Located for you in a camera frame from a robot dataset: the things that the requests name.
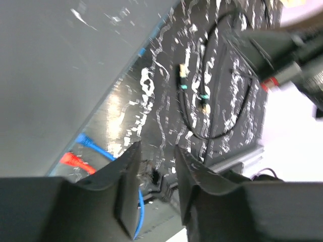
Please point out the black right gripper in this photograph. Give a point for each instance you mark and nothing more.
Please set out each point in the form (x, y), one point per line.
(279, 56)

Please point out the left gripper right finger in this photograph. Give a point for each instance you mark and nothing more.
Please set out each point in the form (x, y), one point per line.
(230, 207)

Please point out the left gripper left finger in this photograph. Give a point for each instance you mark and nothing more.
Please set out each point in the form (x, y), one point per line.
(100, 207)

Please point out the dark grey network switch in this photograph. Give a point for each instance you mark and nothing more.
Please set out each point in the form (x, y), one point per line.
(58, 61)

